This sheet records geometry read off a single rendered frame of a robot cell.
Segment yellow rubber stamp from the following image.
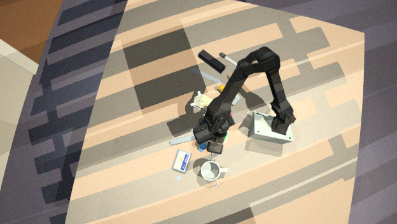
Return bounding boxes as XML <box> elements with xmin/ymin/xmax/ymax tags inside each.
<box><xmin>217</xmin><ymin>85</ymin><xmax>225</xmax><ymax>93</ymax></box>

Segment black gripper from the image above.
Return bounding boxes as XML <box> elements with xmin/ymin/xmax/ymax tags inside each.
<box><xmin>207</xmin><ymin>132</ymin><xmax>227</xmax><ymax>154</ymax></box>

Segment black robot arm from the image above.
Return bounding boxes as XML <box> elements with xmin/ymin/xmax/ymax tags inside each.
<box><xmin>193</xmin><ymin>46</ymin><xmax>296</xmax><ymax>145</ymax></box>

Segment white mug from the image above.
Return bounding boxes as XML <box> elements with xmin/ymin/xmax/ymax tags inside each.
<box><xmin>201</xmin><ymin>161</ymin><xmax>228</xmax><ymax>181</ymax></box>

